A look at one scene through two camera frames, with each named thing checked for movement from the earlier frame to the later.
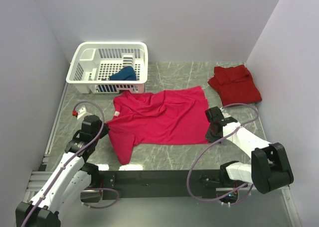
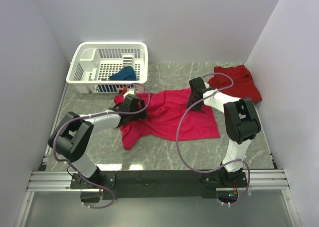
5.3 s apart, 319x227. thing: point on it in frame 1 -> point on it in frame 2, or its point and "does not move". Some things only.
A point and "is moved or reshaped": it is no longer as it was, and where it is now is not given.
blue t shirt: (128, 73) does not move
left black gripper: (105, 130) -> (139, 116)
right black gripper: (209, 138) -> (197, 107)
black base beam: (134, 184) does not move
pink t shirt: (178, 116) is moved or reshaped
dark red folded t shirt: (235, 84) does not move
